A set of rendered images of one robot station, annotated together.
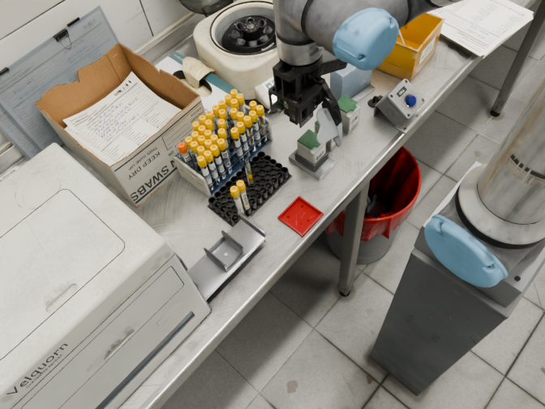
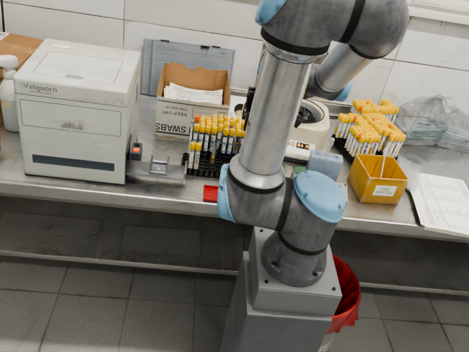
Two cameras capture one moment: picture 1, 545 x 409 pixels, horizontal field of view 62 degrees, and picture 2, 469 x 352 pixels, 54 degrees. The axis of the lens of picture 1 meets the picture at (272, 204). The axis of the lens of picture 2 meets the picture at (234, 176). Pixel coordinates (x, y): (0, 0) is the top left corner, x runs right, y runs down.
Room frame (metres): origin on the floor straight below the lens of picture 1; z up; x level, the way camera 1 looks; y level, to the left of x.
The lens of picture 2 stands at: (-0.43, -0.65, 1.72)
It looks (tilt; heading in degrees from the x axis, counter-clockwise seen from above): 35 degrees down; 31
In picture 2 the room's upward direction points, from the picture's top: 11 degrees clockwise
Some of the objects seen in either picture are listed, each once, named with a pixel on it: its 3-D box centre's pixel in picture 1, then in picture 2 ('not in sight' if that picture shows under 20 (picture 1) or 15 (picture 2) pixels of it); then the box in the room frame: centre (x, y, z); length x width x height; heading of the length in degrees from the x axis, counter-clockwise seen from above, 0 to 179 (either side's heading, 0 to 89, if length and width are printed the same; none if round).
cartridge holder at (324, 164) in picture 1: (311, 157); not in sight; (0.60, -0.10, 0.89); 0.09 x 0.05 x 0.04; 40
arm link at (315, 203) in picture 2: not in sight; (310, 208); (0.33, -0.39, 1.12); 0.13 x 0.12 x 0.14; 122
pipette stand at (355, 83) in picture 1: (350, 78); (322, 168); (0.78, -0.23, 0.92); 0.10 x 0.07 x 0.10; 122
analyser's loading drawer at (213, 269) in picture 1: (216, 261); (151, 167); (0.37, 0.12, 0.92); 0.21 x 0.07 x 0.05; 130
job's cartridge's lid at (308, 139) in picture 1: (311, 139); not in sight; (0.60, -0.10, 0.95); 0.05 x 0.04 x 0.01; 40
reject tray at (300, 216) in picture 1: (300, 216); (214, 193); (0.46, -0.05, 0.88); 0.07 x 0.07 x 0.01; 40
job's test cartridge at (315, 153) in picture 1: (311, 149); not in sight; (0.60, -0.10, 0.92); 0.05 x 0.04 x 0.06; 40
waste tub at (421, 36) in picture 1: (402, 42); (376, 179); (0.87, -0.38, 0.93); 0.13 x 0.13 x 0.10; 44
